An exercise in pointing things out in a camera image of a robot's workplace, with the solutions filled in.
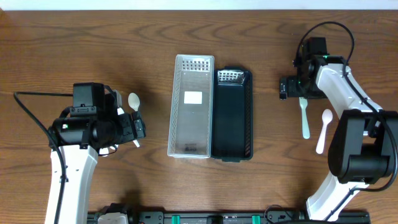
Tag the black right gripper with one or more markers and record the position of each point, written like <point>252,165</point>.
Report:
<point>292,90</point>

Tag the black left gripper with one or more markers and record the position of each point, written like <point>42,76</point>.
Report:
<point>137,125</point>

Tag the mint green plastic fork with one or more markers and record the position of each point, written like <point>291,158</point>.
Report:
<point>305,127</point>

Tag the black plastic basket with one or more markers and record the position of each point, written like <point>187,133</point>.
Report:
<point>232,133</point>

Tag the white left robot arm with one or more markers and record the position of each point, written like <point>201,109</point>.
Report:
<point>79,142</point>

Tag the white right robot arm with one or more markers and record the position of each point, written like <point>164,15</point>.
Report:
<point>364,146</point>

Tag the beige plastic spoon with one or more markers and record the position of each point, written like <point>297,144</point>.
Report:
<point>134,103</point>

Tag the clear plastic basket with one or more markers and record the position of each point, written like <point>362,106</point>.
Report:
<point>191,125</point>

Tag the white label sticker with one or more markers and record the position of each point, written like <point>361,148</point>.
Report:
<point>193,97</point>

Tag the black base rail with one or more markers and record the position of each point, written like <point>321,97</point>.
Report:
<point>119,213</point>

